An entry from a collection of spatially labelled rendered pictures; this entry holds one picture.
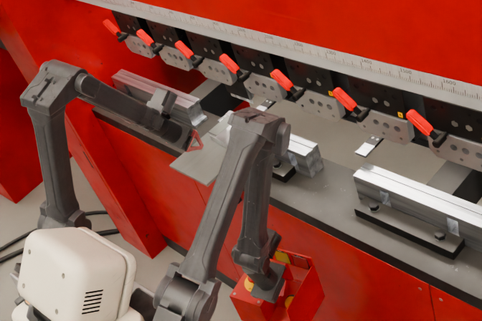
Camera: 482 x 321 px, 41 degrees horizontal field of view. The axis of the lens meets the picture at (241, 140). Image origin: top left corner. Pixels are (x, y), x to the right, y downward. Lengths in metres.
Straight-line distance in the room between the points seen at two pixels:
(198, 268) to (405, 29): 0.61
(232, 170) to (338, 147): 2.16
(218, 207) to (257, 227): 0.25
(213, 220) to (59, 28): 1.47
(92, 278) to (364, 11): 0.75
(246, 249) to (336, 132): 2.02
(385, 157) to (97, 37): 1.52
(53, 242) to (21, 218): 2.58
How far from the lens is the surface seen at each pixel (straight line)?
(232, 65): 1.75
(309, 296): 1.82
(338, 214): 1.81
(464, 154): 1.42
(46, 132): 1.37
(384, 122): 1.50
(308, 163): 1.89
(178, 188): 2.49
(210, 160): 1.93
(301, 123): 3.58
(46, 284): 1.31
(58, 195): 1.47
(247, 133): 1.22
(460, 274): 1.64
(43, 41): 2.52
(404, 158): 3.22
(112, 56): 2.68
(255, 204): 1.41
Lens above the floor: 2.18
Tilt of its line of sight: 37 degrees down
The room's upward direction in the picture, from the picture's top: 21 degrees counter-clockwise
